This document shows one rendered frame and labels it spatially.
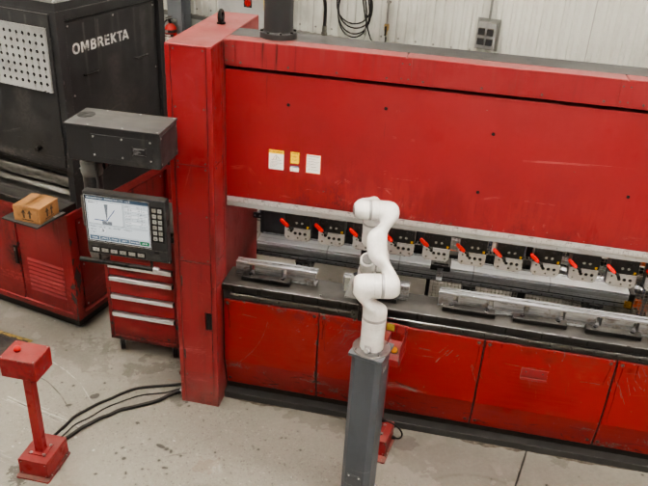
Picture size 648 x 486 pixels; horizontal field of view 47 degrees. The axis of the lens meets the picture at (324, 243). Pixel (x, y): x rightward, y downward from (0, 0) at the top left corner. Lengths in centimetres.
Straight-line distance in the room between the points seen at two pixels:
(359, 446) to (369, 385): 42
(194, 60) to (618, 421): 312
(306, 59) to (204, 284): 143
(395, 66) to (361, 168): 59
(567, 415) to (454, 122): 188
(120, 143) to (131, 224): 43
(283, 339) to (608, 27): 482
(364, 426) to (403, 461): 72
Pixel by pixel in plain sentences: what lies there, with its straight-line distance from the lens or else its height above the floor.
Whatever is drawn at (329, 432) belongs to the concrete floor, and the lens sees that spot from 476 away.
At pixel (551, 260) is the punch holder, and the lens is 424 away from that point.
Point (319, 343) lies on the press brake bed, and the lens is 453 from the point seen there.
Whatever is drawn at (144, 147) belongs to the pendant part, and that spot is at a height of 187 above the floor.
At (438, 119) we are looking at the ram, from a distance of 392.
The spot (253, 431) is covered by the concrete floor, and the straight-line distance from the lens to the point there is 475.
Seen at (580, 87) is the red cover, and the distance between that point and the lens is 387.
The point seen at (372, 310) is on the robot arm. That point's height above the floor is 127.
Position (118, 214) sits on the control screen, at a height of 149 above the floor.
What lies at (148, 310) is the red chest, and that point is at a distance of 515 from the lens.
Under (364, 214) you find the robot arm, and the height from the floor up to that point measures 163.
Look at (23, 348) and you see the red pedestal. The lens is 424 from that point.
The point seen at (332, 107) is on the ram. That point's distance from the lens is 397.
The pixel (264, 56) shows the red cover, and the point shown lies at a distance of 397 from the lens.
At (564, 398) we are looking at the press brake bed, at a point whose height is 45.
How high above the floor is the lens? 321
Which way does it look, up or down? 28 degrees down
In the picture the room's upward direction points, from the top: 3 degrees clockwise
